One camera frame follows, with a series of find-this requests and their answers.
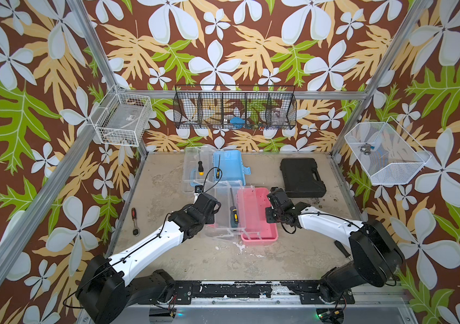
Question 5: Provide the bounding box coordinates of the black wire mesh basket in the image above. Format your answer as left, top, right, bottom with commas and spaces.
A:
173, 85, 298, 130

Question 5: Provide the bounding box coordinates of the black screwdriver on table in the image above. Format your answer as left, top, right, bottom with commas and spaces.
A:
334, 240, 352, 260

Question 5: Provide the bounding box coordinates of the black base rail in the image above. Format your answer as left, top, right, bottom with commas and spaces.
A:
148, 280, 356, 305

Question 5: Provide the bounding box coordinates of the black plastic tool case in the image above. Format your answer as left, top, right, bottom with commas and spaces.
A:
280, 158, 327, 198

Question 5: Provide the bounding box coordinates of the red handled tool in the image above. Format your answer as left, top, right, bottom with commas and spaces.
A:
131, 208, 139, 236

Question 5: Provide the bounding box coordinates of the short black yellow screwdriver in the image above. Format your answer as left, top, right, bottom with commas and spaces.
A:
198, 151, 204, 176

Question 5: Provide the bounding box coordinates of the blue object in basket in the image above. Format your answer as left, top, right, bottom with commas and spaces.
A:
230, 117, 246, 130

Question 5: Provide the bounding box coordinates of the pink toolbox clear lid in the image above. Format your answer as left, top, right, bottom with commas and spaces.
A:
204, 182, 279, 246

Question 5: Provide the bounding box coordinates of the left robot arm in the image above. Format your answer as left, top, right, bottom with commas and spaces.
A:
75, 193, 221, 323

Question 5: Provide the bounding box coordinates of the white wire basket left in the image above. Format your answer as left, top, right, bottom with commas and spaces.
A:
90, 87, 153, 147

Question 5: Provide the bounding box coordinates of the blue toolbox clear lid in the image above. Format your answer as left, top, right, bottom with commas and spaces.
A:
182, 144, 252, 194

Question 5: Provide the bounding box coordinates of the long black yellow screwdriver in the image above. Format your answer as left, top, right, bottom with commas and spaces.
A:
215, 157, 221, 180

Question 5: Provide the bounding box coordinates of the metal object in basket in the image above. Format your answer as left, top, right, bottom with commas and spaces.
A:
360, 143, 374, 155

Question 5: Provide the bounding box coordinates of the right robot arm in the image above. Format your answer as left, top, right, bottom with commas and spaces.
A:
265, 187, 405, 303

